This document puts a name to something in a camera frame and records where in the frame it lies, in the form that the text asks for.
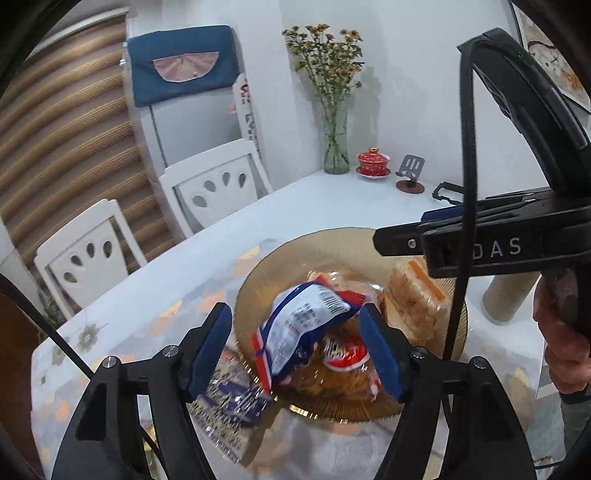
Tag red porcelain lidded cup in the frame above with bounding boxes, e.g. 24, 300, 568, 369
355, 148, 392, 178

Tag striped window blind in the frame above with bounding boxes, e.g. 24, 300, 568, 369
0, 18, 181, 278

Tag blue cloth cover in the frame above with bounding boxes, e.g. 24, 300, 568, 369
127, 25, 241, 108

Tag person's right hand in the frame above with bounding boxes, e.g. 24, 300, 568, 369
532, 276, 591, 395

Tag pale puffed snack pack orange print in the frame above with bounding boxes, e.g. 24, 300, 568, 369
383, 258, 454, 343

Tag dried flower bunch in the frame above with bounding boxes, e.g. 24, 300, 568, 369
283, 24, 365, 139

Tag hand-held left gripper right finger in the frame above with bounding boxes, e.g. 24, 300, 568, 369
359, 303, 539, 480

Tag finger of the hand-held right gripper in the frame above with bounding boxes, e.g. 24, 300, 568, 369
373, 222, 430, 259
421, 181, 490, 223

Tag black cable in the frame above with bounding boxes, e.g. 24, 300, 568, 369
443, 44, 478, 363
0, 273, 95, 379

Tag glass vase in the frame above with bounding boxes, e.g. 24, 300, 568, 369
323, 108, 350, 175

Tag white red-printed scroll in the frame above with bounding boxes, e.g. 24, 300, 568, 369
229, 73, 264, 162

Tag white dining chair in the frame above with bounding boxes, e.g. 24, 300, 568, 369
159, 138, 273, 238
34, 198, 148, 320

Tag amber ribbed glass plate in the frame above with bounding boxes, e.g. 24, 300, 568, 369
233, 227, 469, 422

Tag clear red-white bag brown biscuits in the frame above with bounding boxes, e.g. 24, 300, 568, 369
272, 270, 386, 409

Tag metal phone stand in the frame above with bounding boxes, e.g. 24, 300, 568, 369
396, 154, 426, 193

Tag white refrigerator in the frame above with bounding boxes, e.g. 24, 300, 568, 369
124, 25, 259, 185

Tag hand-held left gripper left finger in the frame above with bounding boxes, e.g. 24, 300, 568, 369
51, 302, 233, 480

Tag dark purple snack packet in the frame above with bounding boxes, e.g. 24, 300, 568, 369
187, 348, 273, 464

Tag blue white snack packet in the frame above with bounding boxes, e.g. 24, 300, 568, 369
252, 282, 368, 398

